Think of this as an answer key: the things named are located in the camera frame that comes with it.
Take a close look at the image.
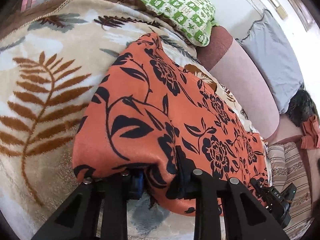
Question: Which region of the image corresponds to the beige wall switch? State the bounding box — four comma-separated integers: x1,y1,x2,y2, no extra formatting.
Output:
268,0,288,20

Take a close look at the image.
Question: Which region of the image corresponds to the grey pillow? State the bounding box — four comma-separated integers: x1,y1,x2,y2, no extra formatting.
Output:
236,9,304,114

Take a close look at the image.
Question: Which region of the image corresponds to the beige leaf pattern blanket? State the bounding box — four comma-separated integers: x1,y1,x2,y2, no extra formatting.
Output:
1,0,259,239

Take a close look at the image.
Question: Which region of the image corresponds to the black furry item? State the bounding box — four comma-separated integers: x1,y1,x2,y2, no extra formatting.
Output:
286,89,319,127

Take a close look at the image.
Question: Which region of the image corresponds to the green white patterned pillow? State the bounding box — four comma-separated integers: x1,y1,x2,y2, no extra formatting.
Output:
139,0,215,47

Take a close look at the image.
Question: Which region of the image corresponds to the pink bolster pillow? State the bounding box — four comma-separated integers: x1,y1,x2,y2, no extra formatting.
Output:
196,26,280,140

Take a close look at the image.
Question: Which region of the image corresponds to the wooden wall frame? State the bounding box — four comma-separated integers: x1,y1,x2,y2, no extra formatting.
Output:
288,0,315,32

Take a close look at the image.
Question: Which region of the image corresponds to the striped beige cushion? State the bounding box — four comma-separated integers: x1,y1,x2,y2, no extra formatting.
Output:
268,142,312,239

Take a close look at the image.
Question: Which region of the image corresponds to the orange black floral cloth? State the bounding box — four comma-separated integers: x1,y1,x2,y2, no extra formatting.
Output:
72,33,268,216

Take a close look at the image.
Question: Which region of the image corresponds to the orange crumpled garment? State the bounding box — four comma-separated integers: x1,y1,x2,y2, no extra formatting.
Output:
301,115,320,150

